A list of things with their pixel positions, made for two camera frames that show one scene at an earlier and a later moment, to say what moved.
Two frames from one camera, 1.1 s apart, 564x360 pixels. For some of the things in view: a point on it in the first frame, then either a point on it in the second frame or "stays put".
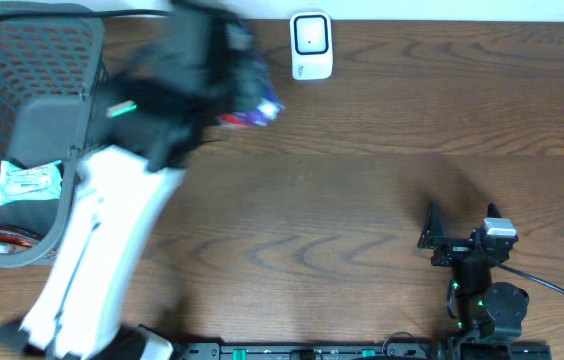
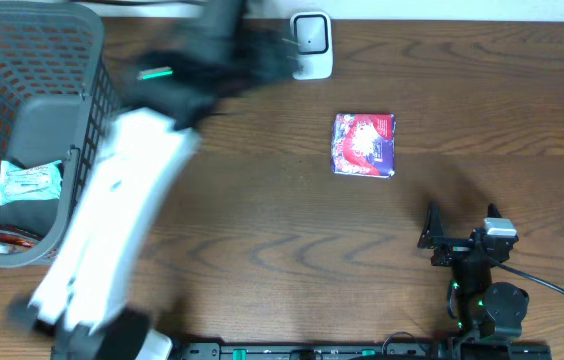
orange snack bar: [7, 239] stays put
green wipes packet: [20, 184] stays put
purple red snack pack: [260, 113] to [363, 144]
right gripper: [433, 238] stays put
